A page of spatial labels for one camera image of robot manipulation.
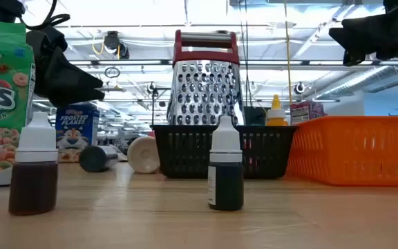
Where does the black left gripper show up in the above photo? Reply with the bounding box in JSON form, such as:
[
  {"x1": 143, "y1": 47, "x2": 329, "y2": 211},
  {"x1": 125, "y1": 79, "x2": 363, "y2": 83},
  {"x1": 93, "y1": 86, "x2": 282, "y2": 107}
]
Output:
[{"x1": 26, "y1": 26, "x2": 106, "y2": 109}]

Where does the blue Frosted Flakes cereal box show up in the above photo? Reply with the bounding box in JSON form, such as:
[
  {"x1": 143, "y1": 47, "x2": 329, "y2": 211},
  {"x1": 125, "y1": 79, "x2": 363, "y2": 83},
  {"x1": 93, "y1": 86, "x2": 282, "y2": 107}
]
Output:
[{"x1": 55, "y1": 102, "x2": 100, "y2": 163}]

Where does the silver bottle black cap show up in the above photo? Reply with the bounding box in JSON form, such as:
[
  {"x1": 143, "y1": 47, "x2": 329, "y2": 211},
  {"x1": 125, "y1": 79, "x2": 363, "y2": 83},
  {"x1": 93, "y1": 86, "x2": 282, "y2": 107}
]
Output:
[{"x1": 78, "y1": 145, "x2": 120, "y2": 173}]

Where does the green Apple Jacks cereal box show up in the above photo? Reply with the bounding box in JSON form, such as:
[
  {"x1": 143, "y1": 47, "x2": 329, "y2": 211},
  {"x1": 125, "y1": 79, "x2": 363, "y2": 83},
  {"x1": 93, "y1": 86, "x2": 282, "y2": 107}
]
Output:
[{"x1": 0, "y1": 16, "x2": 37, "y2": 187}]

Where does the small magenta cereal box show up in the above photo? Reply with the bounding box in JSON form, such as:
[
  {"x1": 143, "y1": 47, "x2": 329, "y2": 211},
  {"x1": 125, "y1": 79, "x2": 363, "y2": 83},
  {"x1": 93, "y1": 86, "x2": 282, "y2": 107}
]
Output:
[{"x1": 290, "y1": 101, "x2": 327, "y2": 126}]

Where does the brown liquid dropper bottle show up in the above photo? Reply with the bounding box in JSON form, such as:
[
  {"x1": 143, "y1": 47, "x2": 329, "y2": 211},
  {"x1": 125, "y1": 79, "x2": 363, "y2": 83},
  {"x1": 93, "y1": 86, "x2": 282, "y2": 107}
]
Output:
[{"x1": 8, "y1": 111, "x2": 59, "y2": 216}]

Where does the yellow squeeze bottle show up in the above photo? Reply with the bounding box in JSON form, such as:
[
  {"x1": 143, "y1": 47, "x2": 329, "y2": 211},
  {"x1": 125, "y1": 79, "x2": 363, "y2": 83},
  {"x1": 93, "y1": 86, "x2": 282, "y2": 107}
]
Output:
[{"x1": 265, "y1": 93, "x2": 289, "y2": 127}]

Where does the black ceiling-mounted device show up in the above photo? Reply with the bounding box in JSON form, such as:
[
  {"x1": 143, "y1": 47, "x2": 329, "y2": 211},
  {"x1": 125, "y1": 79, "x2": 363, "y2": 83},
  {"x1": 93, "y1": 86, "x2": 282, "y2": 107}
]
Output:
[{"x1": 103, "y1": 30, "x2": 130, "y2": 60}]

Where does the orange plastic basket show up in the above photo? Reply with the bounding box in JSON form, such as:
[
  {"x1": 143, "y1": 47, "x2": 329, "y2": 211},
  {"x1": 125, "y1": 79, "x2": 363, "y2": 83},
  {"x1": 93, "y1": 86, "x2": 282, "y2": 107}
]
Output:
[{"x1": 286, "y1": 116, "x2": 398, "y2": 187}]

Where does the black plastic basket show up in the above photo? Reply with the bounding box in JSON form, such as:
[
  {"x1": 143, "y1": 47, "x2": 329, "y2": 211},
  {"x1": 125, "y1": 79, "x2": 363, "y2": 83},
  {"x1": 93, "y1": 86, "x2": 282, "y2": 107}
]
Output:
[{"x1": 150, "y1": 124, "x2": 299, "y2": 180}]

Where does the black monitor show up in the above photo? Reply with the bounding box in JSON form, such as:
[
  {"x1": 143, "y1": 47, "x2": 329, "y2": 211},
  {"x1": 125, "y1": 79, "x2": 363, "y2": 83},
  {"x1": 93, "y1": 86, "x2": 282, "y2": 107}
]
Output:
[{"x1": 243, "y1": 106, "x2": 267, "y2": 126}]

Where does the dark green dropper bottle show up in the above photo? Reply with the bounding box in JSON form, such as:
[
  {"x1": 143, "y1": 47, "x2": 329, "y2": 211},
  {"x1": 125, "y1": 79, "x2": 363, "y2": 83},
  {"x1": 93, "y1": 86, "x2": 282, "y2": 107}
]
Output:
[{"x1": 207, "y1": 116, "x2": 245, "y2": 212}]

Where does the silver ceiling duct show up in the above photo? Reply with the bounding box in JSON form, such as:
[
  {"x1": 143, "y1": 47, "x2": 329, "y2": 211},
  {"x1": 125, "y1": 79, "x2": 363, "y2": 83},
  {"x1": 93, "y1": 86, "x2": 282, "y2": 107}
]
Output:
[{"x1": 309, "y1": 65, "x2": 398, "y2": 101}]

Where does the yellow hanging cable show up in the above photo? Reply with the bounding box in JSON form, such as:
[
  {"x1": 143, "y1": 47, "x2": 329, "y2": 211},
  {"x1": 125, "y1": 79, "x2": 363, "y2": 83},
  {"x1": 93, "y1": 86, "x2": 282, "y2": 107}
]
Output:
[{"x1": 283, "y1": 0, "x2": 294, "y2": 125}]

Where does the steel box grater red handle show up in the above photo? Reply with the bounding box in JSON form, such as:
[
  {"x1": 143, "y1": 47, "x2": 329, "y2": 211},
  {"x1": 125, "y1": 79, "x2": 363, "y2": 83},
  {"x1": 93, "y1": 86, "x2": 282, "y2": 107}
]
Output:
[{"x1": 166, "y1": 29, "x2": 245, "y2": 127}]

